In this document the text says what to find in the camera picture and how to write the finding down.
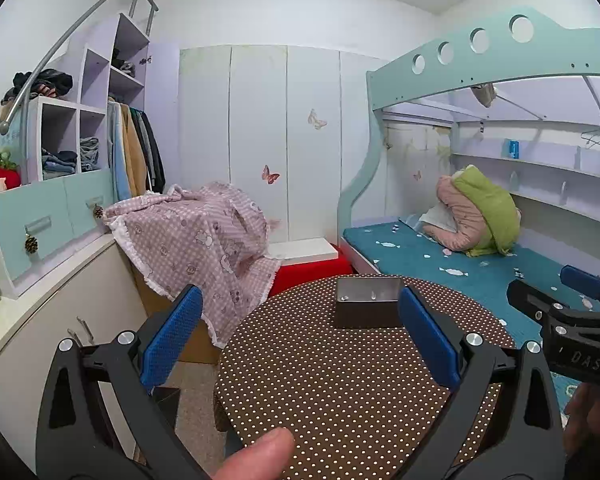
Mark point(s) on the pile of dark clothes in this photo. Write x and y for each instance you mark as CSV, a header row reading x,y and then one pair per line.
x,y
42,85

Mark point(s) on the person's left hand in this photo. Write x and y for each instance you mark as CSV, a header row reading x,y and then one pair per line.
x,y
257,455

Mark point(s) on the pale butterfly sticker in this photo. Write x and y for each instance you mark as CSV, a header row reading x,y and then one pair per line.
x,y
317,119

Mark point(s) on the grey metal tin box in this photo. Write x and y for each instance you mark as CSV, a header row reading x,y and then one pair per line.
x,y
367,310

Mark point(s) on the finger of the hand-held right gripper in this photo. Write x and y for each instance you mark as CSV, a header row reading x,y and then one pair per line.
x,y
582,280
535,300

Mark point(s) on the stack of folded jeans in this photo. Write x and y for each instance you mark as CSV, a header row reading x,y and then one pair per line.
x,y
70,160

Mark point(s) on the pink and green duvet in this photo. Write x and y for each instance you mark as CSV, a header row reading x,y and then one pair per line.
x,y
495,215

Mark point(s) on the brown cardboard box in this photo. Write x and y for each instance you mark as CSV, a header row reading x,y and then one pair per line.
x,y
190,345

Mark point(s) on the white low cabinet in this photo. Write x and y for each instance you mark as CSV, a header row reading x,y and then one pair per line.
x,y
55,320

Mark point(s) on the pink checked cloth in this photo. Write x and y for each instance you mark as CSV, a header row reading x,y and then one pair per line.
x,y
195,245

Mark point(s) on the pink butterfly sticker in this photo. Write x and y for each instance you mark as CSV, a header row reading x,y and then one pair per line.
x,y
270,175

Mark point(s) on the white wardrobe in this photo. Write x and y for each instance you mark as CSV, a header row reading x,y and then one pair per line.
x,y
280,135

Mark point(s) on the teal patterned mattress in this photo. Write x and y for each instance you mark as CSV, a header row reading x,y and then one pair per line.
x,y
405,250

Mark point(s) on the teal drawer cabinet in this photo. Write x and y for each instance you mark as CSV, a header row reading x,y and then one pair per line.
x,y
40,230

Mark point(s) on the pink padded jacket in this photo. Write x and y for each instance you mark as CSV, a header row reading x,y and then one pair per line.
x,y
460,210

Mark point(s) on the lavender open shelf unit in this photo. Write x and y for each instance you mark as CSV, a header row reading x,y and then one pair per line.
x,y
100,90

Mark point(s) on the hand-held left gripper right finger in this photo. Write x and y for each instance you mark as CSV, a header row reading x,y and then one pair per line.
x,y
430,340

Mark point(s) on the brown polka-dot tablecloth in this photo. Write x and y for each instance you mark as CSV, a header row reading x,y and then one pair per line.
x,y
360,385

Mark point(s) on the white pillow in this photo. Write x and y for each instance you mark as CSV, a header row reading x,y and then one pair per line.
x,y
436,220

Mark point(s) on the brown pinecone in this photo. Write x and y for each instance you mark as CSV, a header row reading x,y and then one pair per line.
x,y
99,212
31,244

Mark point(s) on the person's right hand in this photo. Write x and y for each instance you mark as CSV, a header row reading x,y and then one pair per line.
x,y
592,417

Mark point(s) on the teal bunk bed frame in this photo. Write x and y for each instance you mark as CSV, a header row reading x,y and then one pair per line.
x,y
480,60

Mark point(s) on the small blue box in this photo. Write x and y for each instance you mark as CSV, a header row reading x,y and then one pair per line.
x,y
512,148

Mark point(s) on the red stool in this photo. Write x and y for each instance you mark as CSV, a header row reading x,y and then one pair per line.
x,y
305,272

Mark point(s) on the grey hanging cloth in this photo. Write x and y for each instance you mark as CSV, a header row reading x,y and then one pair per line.
x,y
484,94

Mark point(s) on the row of hanging clothes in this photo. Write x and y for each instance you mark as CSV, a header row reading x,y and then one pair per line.
x,y
137,150

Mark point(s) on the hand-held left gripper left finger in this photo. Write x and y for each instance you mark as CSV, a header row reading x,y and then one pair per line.
x,y
175,337

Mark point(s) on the white flat box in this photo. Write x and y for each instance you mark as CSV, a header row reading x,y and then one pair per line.
x,y
302,249

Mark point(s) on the red strawberry plush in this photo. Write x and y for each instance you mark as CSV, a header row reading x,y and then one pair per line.
x,y
0,172

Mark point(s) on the grey curved handrail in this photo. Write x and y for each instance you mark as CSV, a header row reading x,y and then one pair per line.
x,y
65,40

